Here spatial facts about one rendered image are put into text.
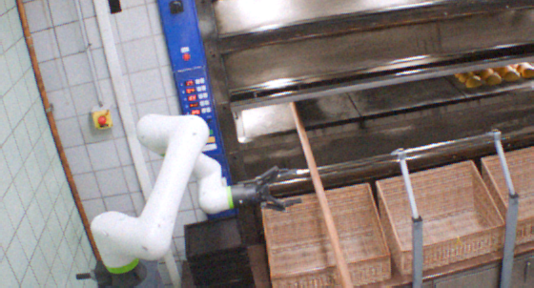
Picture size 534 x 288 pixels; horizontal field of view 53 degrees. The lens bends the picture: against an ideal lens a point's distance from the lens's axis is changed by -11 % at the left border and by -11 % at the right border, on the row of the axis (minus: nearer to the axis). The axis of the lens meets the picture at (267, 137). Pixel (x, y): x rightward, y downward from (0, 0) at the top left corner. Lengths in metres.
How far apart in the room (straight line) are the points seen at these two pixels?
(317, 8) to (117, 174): 1.26
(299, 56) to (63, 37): 1.11
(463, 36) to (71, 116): 1.95
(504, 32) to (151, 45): 1.73
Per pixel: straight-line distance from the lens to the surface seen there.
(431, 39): 2.86
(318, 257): 2.97
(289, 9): 2.67
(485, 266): 2.90
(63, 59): 2.80
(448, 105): 3.00
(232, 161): 2.90
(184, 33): 2.65
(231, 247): 2.68
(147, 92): 2.77
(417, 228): 2.53
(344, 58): 2.76
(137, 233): 1.83
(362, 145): 2.96
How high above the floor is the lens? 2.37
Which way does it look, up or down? 25 degrees down
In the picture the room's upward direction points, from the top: 10 degrees counter-clockwise
